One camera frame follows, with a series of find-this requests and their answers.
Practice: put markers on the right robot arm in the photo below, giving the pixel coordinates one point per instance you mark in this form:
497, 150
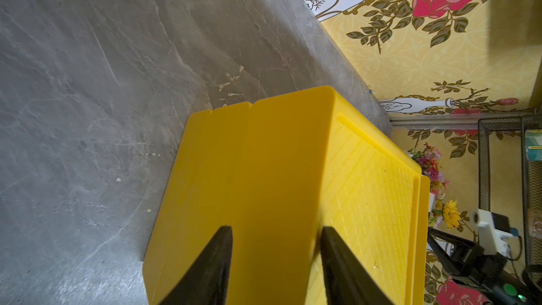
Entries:
512, 292

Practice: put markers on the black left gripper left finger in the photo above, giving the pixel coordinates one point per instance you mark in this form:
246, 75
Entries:
206, 281

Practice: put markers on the jar with patterned label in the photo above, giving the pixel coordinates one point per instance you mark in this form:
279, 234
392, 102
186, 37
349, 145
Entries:
533, 145

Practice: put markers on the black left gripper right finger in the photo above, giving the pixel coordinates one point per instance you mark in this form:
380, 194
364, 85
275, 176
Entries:
346, 281

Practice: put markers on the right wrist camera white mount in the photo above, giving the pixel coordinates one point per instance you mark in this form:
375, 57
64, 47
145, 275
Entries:
494, 231

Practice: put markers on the black wire mesh basket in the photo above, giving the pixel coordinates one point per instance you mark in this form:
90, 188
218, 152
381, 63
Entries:
508, 183

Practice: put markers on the artificial flower bouquet white fence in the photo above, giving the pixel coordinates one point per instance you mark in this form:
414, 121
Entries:
440, 210

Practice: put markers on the yellow plastic drawer cabinet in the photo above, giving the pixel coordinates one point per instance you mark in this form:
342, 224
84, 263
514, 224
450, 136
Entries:
277, 171

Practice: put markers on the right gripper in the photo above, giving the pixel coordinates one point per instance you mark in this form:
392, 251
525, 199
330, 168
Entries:
466, 261

